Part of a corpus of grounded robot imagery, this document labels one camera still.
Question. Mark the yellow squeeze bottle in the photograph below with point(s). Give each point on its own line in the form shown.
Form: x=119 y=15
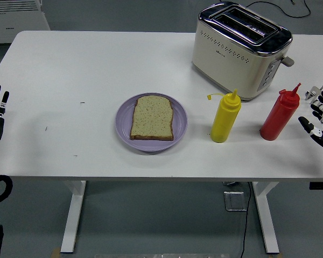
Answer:
x=226 y=118

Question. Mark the white table leg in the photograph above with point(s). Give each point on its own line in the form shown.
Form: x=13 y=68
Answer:
x=266 y=215
x=72 y=215

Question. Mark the black table control panel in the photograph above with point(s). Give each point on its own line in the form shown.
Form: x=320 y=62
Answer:
x=321 y=185

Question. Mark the red squeeze bottle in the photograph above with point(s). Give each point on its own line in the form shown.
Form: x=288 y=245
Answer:
x=281 y=115

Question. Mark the metal floor outlet box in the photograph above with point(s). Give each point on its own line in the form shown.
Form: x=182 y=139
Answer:
x=235 y=201

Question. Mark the cream and chrome toaster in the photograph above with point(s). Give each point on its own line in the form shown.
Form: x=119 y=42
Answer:
x=231 y=56

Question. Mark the purple plate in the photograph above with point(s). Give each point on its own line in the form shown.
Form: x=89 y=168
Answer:
x=150 y=145

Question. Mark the white appliance cabinet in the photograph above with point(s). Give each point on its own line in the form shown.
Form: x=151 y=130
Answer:
x=13 y=18

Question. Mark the speckled bread slice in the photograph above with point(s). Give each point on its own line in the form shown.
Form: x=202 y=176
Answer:
x=153 y=118

